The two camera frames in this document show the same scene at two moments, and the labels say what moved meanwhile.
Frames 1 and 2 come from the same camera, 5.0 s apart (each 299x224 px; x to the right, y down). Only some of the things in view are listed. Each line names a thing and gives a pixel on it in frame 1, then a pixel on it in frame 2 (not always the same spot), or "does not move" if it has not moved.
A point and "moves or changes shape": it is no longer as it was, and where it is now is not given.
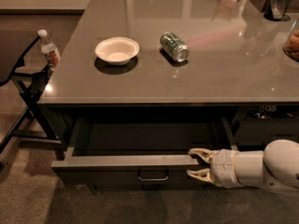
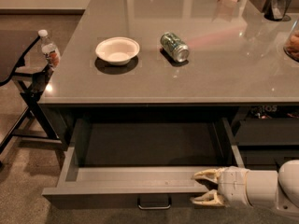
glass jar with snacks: [291, 42] does not move
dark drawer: [137, 154] moves or changes shape
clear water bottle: [49, 49] does not move
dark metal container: [277, 6] does not move
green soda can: [174, 47] does not move
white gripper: [223, 168] to [233, 185]
